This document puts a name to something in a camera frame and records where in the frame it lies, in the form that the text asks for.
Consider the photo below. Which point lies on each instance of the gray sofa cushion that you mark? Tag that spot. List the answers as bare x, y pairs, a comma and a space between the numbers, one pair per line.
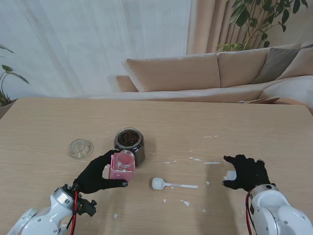
274, 63

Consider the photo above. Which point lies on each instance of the beige sofa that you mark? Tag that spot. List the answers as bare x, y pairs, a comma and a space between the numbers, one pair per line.
176, 76

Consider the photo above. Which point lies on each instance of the white plastic spoon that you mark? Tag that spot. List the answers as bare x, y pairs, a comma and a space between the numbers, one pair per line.
157, 183

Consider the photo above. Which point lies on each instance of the beige pleated curtain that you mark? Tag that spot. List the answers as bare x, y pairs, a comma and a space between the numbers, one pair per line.
210, 27

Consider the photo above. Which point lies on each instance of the white sheer curtain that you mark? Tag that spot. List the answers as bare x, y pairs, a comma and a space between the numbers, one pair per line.
85, 44

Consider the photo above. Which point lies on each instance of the brown cardboard piece on sofa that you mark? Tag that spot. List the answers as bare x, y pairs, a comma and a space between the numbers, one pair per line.
261, 100

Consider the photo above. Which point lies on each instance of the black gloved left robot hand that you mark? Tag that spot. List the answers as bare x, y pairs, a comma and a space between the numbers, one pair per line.
93, 178

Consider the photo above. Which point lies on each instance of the broad leaf green plant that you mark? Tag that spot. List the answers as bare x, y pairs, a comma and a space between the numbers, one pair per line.
7, 69

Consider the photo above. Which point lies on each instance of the glass jar of coffee beans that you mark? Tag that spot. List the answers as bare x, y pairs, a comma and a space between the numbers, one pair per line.
129, 139

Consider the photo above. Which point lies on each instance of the clear glass jar lid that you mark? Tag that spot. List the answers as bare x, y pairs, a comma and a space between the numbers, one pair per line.
80, 149

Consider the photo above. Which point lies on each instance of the gray planter box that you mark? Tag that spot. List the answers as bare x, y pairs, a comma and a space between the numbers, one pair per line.
6, 109

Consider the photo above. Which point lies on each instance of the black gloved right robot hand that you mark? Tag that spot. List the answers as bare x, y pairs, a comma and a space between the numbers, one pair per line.
252, 173

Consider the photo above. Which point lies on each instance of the tall leafy green plant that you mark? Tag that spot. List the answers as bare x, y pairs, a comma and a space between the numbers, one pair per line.
244, 17

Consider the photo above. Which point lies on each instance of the white square jar cap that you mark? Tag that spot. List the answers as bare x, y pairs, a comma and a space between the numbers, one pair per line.
231, 175

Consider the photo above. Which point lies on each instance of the white sofa cushion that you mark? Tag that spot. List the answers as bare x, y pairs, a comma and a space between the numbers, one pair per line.
291, 90

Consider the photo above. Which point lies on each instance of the pink square coffee jar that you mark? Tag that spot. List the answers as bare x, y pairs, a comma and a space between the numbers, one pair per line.
122, 171

